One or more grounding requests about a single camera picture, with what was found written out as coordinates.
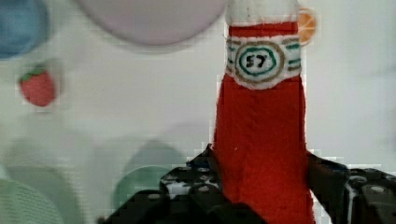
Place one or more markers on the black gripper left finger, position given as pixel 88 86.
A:
pixel 201 171

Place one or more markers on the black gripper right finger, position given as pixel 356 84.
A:
pixel 352 196

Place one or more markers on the red plush ketchup bottle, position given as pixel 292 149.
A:
pixel 259 138

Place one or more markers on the green cup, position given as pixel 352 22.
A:
pixel 145 177

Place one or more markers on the lilac round plate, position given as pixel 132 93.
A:
pixel 153 22

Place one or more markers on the toy orange slice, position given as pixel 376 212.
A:
pixel 307 25

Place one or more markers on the red toy strawberry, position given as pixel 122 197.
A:
pixel 37 87

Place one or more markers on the blue bowl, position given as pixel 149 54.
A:
pixel 25 24

